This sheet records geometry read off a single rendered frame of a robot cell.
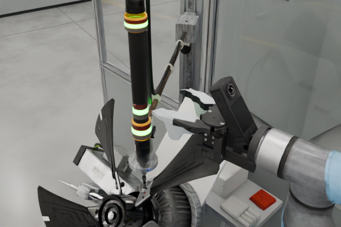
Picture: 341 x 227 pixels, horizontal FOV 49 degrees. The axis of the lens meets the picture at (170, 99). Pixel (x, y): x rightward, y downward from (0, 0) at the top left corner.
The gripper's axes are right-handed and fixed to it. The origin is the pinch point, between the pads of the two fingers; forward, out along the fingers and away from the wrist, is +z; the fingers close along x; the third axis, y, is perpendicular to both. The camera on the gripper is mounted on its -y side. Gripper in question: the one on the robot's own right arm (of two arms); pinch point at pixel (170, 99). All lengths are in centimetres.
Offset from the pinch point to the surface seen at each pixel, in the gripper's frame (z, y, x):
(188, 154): 5.7, 28.5, 16.1
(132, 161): 9.4, 19.8, -2.2
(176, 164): 7.4, 31.0, 13.0
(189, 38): 31, 14, 53
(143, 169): 5.6, 19.9, -2.6
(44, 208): 47, 58, -6
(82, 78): 257, 166, 183
